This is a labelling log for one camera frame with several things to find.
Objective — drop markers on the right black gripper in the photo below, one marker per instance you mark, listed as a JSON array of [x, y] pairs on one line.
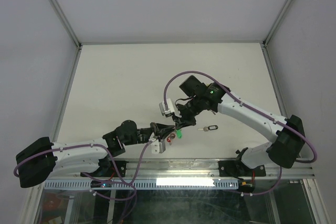
[[180, 120]]

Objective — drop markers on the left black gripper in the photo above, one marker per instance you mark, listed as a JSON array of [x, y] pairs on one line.
[[164, 129]]

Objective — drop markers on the silver keyring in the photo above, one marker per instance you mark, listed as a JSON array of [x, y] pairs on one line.
[[174, 132]]

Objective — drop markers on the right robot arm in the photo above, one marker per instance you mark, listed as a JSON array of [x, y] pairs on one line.
[[283, 145]]

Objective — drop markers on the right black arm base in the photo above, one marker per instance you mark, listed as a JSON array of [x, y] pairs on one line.
[[231, 168]]

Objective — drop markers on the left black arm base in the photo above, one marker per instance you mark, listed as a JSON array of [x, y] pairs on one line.
[[113, 168]]

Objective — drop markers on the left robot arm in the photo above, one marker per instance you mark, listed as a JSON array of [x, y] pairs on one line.
[[44, 159]]

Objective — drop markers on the black tag key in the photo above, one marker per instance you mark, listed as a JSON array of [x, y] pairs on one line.
[[209, 128]]

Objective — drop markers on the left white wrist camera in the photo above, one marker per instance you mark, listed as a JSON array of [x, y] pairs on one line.
[[157, 145]]

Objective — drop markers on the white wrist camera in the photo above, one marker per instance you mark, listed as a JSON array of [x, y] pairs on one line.
[[157, 145], [167, 109]]

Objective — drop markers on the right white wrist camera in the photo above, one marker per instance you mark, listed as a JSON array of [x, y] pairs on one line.
[[167, 109]]

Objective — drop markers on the aluminium mounting rail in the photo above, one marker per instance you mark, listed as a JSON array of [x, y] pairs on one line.
[[151, 168]]

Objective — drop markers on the grey slotted cable duct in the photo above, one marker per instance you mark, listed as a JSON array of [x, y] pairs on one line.
[[143, 184]]

